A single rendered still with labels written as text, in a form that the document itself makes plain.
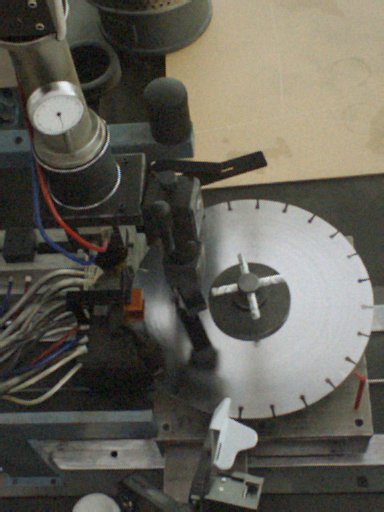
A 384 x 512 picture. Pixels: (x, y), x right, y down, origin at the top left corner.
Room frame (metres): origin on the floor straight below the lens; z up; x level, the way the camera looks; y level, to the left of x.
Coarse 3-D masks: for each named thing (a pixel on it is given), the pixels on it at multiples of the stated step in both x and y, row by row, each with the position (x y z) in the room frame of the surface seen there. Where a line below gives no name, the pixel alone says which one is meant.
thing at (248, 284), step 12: (240, 264) 0.52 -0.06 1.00; (240, 276) 0.50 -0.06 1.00; (252, 276) 0.50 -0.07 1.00; (276, 276) 0.49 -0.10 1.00; (216, 288) 0.49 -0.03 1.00; (228, 288) 0.49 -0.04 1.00; (240, 288) 0.49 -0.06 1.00; (252, 288) 0.48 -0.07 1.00; (252, 300) 0.47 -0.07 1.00; (252, 312) 0.45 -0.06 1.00
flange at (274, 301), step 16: (224, 272) 0.54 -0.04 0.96; (240, 272) 0.53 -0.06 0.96; (256, 272) 0.53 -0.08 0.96; (272, 272) 0.52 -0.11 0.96; (272, 288) 0.50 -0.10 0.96; (288, 288) 0.50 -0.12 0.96; (224, 304) 0.49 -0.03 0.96; (240, 304) 0.48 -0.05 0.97; (272, 304) 0.48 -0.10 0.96; (288, 304) 0.47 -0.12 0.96; (224, 320) 0.47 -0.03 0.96; (240, 320) 0.46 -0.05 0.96; (256, 320) 0.46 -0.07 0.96; (272, 320) 0.45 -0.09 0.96; (240, 336) 0.44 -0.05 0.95; (256, 336) 0.44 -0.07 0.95
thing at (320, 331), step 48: (240, 240) 0.59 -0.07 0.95; (288, 240) 0.57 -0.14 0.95; (336, 240) 0.56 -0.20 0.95; (144, 288) 0.54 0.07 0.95; (336, 288) 0.49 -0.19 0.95; (144, 336) 0.47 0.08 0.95; (192, 336) 0.46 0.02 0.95; (288, 336) 0.43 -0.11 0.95; (336, 336) 0.42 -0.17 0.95; (192, 384) 0.39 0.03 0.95; (240, 384) 0.38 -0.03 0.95; (288, 384) 0.37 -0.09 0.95; (336, 384) 0.35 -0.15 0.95
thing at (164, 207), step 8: (152, 208) 0.44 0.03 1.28; (160, 208) 0.44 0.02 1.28; (168, 208) 0.44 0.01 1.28; (152, 216) 0.44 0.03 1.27; (160, 216) 0.43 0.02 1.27; (168, 216) 0.44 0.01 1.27; (160, 224) 0.43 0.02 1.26; (168, 224) 0.43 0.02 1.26; (160, 232) 0.44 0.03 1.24; (168, 232) 0.44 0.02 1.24; (168, 240) 0.44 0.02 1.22; (168, 248) 0.44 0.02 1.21
